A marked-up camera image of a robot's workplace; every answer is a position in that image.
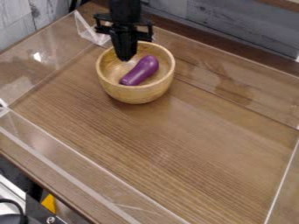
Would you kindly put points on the purple toy eggplant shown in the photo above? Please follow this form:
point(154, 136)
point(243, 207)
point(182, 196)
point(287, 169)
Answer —
point(143, 70)

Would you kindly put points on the brown wooden bowl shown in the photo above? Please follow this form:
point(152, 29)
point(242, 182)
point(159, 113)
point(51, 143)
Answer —
point(112, 69)

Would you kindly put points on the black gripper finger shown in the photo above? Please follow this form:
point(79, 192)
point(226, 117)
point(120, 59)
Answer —
point(124, 41)

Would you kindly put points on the clear acrylic back wall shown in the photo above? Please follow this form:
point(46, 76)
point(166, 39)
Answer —
point(255, 86)

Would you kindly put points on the yellow label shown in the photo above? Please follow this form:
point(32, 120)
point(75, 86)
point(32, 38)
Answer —
point(50, 203)

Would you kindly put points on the clear acrylic front wall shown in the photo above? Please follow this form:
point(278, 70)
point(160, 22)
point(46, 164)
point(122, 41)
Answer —
point(82, 183)

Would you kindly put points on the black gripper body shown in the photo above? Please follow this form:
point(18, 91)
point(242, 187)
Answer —
point(124, 14)

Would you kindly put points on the clear acrylic corner bracket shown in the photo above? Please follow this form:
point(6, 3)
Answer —
point(87, 31)

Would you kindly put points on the clear acrylic wall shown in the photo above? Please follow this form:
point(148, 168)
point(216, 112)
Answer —
point(82, 183)
point(255, 86)

